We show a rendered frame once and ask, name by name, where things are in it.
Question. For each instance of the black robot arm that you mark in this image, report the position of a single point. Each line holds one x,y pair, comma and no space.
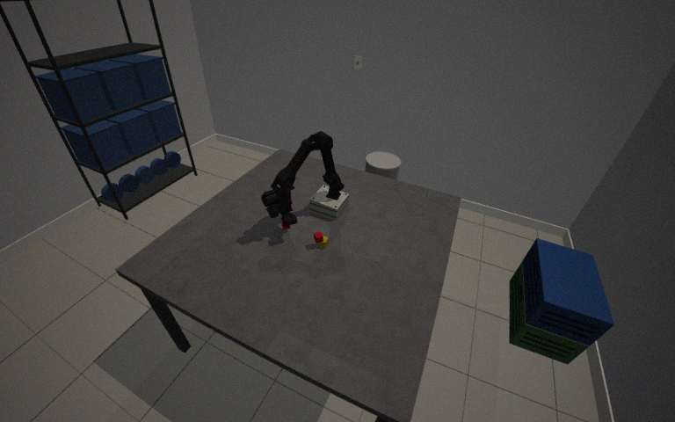
286,177

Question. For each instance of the yellow cube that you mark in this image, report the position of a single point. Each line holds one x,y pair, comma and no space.
324,243

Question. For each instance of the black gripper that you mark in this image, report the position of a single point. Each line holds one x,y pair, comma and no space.
287,217

